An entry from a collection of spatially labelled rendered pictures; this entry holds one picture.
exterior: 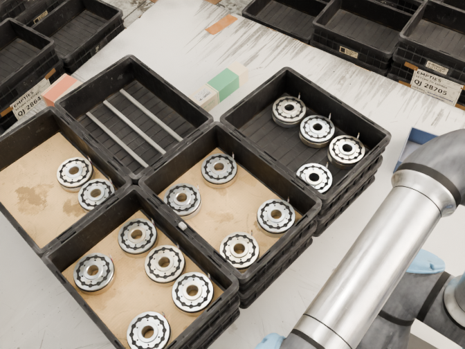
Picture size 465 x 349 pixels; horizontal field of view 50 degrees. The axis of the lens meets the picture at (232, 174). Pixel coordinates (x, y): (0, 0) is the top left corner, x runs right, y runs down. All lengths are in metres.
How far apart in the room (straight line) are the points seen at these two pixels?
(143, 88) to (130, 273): 0.65
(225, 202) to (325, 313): 0.81
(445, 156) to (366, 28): 1.93
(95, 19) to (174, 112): 1.23
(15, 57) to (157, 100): 1.01
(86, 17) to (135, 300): 1.79
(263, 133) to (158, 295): 0.58
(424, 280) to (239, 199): 0.56
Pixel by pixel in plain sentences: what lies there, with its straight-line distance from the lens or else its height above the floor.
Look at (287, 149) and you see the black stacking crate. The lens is 1.50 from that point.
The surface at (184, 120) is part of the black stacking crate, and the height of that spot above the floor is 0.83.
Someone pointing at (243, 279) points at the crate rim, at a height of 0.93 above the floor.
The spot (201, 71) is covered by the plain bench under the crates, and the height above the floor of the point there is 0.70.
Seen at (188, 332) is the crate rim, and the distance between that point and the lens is 1.16.
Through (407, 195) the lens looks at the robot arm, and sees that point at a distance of 0.71.
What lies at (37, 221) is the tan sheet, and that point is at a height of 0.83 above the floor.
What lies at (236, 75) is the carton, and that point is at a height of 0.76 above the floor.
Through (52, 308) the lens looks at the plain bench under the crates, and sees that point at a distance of 1.51.
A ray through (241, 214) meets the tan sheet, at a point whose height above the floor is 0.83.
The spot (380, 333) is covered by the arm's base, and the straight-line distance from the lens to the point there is 1.13.
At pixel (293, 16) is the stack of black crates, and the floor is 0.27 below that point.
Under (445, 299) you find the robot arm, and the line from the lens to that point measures 1.06.
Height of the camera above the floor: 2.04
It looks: 56 degrees down
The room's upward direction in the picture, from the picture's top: 4 degrees counter-clockwise
